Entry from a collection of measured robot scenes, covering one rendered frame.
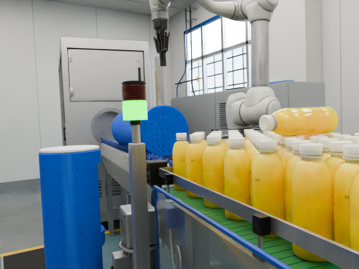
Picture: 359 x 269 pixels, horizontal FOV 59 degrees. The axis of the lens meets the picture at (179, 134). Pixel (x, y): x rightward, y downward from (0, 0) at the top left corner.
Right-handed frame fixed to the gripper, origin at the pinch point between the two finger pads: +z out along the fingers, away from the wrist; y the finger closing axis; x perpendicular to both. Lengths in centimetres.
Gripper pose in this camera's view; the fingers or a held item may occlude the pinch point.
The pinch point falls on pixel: (162, 59)
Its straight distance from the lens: 178.1
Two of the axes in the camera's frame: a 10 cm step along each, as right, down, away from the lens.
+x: -8.1, 0.9, -5.9
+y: -5.9, -0.1, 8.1
